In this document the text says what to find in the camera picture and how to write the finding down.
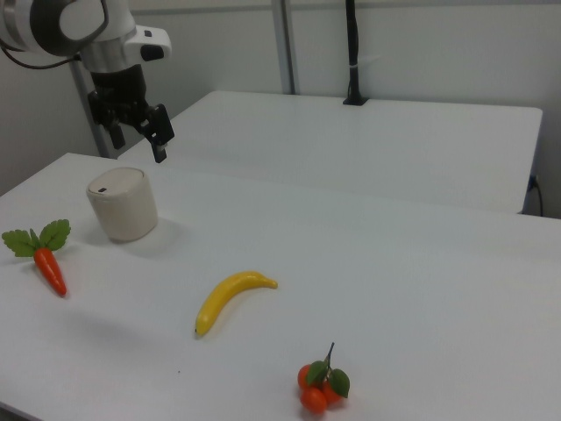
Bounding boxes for toy tangerine bunch with leaves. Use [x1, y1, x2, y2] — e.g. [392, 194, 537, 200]
[297, 341, 352, 415]

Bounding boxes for grey metal partition post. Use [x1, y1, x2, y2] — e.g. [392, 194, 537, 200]
[270, 0, 302, 96]
[69, 61, 111, 160]

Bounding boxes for beige garbage bin with lid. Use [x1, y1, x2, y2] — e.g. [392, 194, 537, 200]
[85, 167, 160, 243]

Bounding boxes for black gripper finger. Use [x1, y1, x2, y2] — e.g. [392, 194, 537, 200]
[108, 121, 127, 150]
[139, 103, 175, 165]

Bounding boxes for black camera pole with base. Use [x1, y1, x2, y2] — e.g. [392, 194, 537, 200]
[342, 0, 369, 107]

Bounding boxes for orange toy carrot green leaves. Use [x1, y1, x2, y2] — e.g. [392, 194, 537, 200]
[1, 218, 72, 298]

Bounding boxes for yellow toy banana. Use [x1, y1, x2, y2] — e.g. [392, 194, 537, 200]
[195, 270, 280, 339]

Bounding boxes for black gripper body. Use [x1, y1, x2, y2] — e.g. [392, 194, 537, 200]
[87, 64, 153, 129]

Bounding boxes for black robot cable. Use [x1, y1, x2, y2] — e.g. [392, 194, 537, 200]
[0, 39, 83, 71]

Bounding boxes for black wall cable with plug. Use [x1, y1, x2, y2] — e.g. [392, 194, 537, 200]
[528, 174, 545, 218]

